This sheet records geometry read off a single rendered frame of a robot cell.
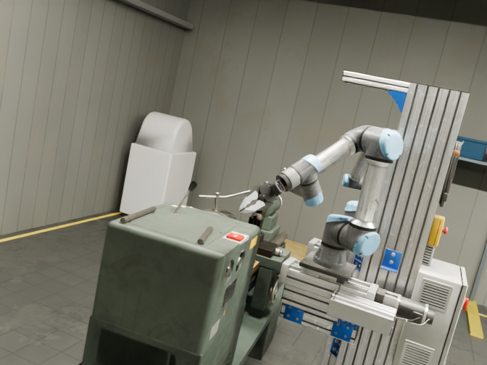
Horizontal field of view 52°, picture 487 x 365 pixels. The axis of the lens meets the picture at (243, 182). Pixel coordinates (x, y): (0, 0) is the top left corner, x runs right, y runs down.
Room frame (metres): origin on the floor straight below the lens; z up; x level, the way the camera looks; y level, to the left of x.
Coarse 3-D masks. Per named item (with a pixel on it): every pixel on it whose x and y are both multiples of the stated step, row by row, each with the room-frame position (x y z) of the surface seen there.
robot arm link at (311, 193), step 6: (300, 186) 1.88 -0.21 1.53; (306, 186) 1.86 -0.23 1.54; (312, 186) 1.87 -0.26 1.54; (318, 186) 1.88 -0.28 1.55; (294, 192) 1.95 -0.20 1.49; (300, 192) 1.91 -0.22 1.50; (306, 192) 1.88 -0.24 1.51; (312, 192) 1.87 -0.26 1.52; (318, 192) 1.88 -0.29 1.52; (306, 198) 1.89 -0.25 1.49; (312, 198) 1.88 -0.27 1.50; (318, 198) 1.89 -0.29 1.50; (306, 204) 1.92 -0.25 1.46; (312, 204) 1.89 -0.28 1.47; (318, 204) 1.90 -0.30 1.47
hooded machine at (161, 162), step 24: (144, 120) 6.25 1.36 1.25; (168, 120) 6.19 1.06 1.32; (144, 144) 6.15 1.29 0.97; (168, 144) 6.06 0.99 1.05; (192, 144) 6.52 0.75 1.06; (144, 168) 6.09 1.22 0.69; (168, 168) 5.98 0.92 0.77; (192, 168) 6.56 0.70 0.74; (144, 192) 6.07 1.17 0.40; (168, 192) 6.06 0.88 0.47
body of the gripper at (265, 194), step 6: (282, 174) 1.82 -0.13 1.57; (282, 180) 1.82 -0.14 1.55; (264, 186) 1.77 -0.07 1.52; (288, 186) 1.80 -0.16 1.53; (264, 192) 1.76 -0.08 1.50; (270, 192) 1.77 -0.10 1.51; (258, 198) 1.81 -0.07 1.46; (264, 198) 1.76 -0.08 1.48; (270, 198) 1.76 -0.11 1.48; (276, 198) 1.77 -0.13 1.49
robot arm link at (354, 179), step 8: (384, 128) 2.66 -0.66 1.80; (360, 152) 2.77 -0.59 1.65; (360, 160) 2.77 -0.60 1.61; (352, 168) 2.86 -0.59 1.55; (360, 168) 2.80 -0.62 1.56; (344, 176) 2.93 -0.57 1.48; (352, 176) 2.87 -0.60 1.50; (360, 176) 2.85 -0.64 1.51; (344, 184) 2.91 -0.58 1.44; (352, 184) 2.90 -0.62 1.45; (360, 184) 2.90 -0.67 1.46
